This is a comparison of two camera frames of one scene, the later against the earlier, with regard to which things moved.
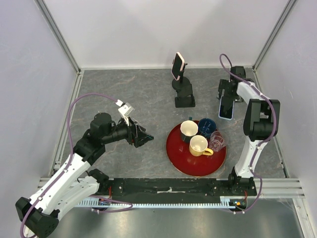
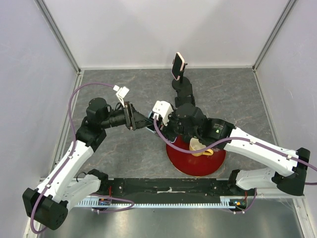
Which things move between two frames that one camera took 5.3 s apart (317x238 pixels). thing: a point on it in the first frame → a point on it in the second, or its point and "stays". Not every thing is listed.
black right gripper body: (224, 84) → (172, 128)
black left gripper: (135, 137) → (134, 120)
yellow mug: (197, 146) stays
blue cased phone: (226, 108) → (152, 128)
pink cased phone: (178, 65) stays
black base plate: (169, 190) stays
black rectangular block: (185, 98) stays
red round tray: (180, 158) stays
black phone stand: (180, 84) stays
